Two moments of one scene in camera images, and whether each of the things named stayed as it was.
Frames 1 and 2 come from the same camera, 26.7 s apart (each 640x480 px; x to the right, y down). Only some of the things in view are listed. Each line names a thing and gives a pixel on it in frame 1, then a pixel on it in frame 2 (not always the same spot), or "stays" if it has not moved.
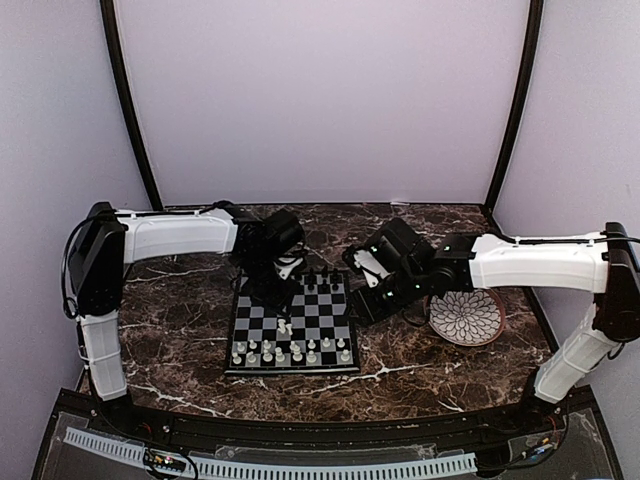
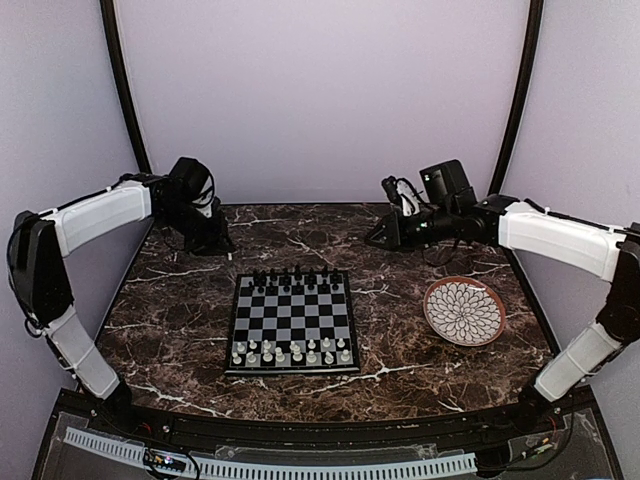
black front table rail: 239,432 stays
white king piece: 279,355 stays
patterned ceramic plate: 466,318 stays
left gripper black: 277,300 to 215,241
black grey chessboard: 317,336 stays
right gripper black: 368,310 to 396,235
